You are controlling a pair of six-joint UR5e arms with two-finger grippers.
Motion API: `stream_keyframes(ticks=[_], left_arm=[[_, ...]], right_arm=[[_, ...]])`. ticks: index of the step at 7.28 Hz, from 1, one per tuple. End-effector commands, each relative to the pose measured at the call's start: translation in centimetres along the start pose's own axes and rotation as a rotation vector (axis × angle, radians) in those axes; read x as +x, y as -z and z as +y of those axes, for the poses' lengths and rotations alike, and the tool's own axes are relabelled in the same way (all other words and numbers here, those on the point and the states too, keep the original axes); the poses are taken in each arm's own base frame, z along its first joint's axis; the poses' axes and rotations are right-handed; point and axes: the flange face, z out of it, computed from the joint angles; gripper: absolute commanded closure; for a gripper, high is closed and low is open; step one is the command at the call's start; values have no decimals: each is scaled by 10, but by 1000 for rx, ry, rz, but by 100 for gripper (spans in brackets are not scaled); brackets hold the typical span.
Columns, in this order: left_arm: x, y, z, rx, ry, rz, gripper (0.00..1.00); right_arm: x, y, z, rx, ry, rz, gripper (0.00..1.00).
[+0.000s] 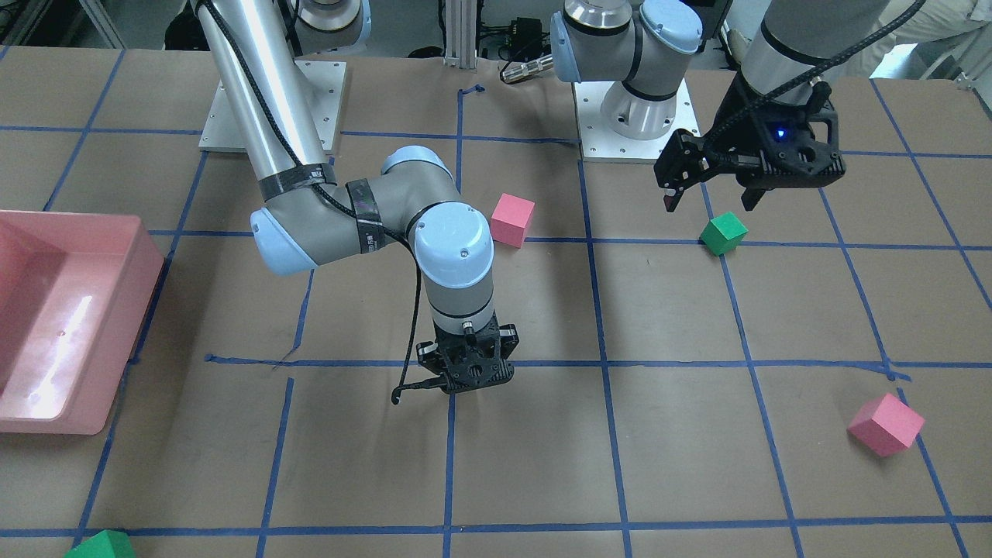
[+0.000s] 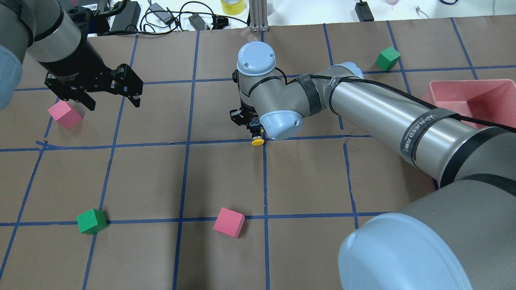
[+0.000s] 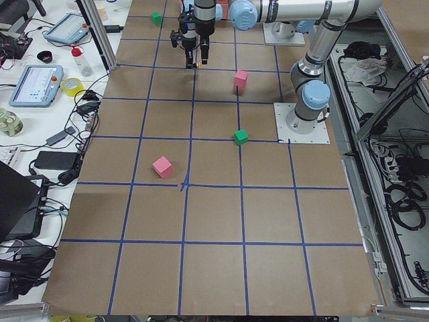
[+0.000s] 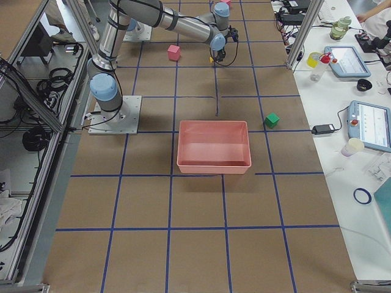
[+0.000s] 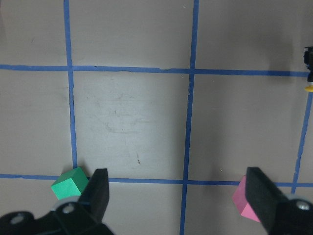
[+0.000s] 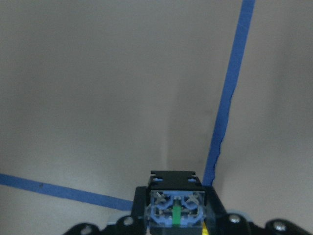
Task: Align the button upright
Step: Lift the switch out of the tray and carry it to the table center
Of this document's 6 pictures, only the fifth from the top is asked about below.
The pink cube tilted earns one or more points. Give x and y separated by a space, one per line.
241 203

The green cube centre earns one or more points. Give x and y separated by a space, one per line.
71 183

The yellow push button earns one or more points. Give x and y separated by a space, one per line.
308 61

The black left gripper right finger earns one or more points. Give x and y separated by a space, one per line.
264 197

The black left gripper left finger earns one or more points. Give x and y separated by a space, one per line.
95 197

